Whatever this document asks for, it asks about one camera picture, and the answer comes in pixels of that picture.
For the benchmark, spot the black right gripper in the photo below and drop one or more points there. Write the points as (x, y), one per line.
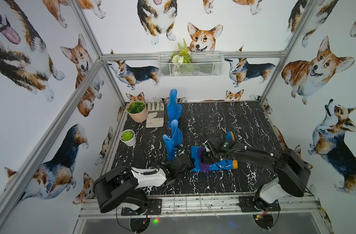
(204, 158)

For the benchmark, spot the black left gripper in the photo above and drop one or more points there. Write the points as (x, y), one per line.
(181, 162)

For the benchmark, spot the blue rubber boot back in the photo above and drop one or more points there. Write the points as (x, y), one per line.
(223, 165)

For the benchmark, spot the blue rubber boot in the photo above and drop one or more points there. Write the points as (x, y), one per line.
(173, 141)
(174, 109)
(223, 165)

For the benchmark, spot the purple cloth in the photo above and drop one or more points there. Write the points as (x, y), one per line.
(204, 167)

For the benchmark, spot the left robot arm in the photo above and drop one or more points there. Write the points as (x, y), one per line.
(122, 186)

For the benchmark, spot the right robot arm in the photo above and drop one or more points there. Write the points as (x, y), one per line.
(292, 173)

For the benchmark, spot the small white plant pot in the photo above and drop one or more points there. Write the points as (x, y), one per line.
(130, 143)

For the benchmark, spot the green moss in white pot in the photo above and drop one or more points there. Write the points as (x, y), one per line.
(127, 135)

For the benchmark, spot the pink ribbed plant pot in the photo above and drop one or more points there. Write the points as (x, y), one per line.
(140, 117)

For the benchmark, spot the green plant in pink pot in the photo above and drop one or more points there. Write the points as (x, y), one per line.
(136, 107)

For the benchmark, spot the fern with white flower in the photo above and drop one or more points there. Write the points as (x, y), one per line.
(181, 60)

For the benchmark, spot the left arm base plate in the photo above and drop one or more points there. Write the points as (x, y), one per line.
(133, 207)

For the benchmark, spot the aluminium front rail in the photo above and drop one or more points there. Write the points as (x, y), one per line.
(180, 206)

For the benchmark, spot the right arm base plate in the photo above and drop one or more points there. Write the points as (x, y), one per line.
(251, 204)

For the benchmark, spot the white wire wall basket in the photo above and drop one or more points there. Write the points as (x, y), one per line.
(193, 64)

